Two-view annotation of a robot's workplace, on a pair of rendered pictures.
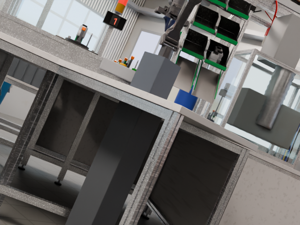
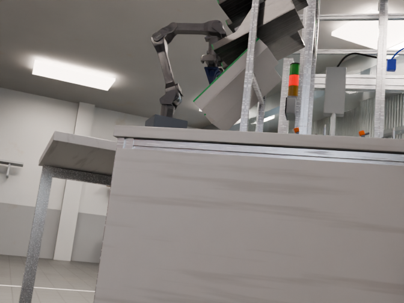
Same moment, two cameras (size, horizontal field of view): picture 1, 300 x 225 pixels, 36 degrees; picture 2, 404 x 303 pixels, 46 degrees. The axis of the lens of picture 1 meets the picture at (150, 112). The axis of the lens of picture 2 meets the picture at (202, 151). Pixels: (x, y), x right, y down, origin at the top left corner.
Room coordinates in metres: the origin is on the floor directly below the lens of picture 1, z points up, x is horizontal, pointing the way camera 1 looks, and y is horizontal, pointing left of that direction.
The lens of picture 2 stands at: (3.28, -1.55, 0.58)
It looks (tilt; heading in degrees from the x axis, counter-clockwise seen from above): 11 degrees up; 118
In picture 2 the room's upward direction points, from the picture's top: 6 degrees clockwise
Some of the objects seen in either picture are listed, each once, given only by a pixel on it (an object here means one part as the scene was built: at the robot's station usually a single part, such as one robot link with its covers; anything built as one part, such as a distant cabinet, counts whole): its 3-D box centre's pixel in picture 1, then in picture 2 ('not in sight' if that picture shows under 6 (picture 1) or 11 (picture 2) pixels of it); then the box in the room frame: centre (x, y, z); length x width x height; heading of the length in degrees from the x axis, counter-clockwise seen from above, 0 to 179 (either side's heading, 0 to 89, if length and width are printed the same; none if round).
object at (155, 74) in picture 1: (154, 77); (163, 144); (2.24, 0.05, 0.96); 0.14 x 0.14 x 0.20; 49
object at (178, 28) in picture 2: not in sight; (189, 33); (2.29, 0.06, 1.45); 0.29 x 0.08 x 0.11; 17
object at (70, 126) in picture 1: (158, 165); not in sight; (4.04, -0.25, 0.43); 2.20 x 0.38 x 0.86; 103
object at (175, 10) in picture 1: (173, 11); (213, 59); (2.41, 0.10, 1.33); 0.19 x 0.06 x 0.08; 103
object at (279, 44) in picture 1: (274, 72); not in sight; (3.58, -0.77, 1.50); 0.38 x 0.21 x 0.88; 13
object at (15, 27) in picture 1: (84, 58); not in sight; (2.38, 0.42, 0.91); 0.89 x 0.06 x 0.11; 103
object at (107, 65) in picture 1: (120, 71); not in sight; (2.36, 0.23, 0.93); 0.21 x 0.07 x 0.06; 103
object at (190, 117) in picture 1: (151, 102); (163, 171); (2.28, 0.01, 0.84); 0.90 x 0.70 x 0.03; 49
